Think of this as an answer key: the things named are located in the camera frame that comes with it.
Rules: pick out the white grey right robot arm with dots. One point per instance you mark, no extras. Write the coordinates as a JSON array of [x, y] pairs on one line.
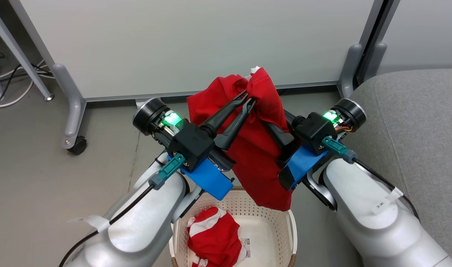
[[363, 211]]

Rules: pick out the white paper basket label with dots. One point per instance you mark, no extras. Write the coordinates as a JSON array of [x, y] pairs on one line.
[[247, 247]]

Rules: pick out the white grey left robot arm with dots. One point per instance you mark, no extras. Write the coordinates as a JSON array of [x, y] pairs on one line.
[[144, 226]]

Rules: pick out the blue left camera mount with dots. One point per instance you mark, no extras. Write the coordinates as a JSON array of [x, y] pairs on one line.
[[211, 180]]

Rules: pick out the red white striped garment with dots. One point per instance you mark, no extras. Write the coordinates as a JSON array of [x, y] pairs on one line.
[[214, 237]]

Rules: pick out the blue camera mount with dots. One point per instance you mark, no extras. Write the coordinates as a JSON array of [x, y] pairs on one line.
[[211, 180], [302, 163]]

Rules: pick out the grey metal table leg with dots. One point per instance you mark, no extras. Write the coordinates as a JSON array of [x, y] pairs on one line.
[[22, 52]]

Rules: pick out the white tape label with writing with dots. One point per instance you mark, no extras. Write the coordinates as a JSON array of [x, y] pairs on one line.
[[385, 202]]

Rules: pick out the cream perforated laundry basket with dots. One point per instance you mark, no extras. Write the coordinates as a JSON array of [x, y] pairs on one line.
[[264, 230]]

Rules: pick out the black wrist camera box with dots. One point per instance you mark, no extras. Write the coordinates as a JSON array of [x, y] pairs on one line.
[[314, 131], [192, 142]]

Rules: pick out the black caster wheel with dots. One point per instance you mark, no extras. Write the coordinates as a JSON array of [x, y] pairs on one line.
[[78, 145]]

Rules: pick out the plain white tape strip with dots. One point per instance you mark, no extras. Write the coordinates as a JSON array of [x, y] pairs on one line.
[[94, 222]]

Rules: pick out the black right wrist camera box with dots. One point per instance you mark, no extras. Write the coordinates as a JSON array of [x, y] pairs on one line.
[[314, 131]]

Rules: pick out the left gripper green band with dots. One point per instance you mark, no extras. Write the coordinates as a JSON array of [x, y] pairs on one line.
[[151, 115]]

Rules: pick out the narrow white partition panel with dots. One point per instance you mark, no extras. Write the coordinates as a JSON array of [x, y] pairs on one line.
[[426, 33]]

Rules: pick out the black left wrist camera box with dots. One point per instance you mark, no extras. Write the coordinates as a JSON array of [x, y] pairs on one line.
[[192, 142]]

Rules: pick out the blue right camera mount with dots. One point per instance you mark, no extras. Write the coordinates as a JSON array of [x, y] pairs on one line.
[[302, 163]]

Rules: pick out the grey fabric sofa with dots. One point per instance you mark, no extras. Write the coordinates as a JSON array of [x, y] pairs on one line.
[[415, 126]]

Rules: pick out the plain red garment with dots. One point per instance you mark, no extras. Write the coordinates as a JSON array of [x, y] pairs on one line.
[[255, 163]]

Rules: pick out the wide white partition panel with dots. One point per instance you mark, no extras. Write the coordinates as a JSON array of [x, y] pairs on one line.
[[196, 40]]

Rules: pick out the grey partition foot with caster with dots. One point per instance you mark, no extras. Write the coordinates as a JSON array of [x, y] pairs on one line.
[[72, 107]]

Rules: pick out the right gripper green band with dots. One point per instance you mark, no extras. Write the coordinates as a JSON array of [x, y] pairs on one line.
[[350, 113]]

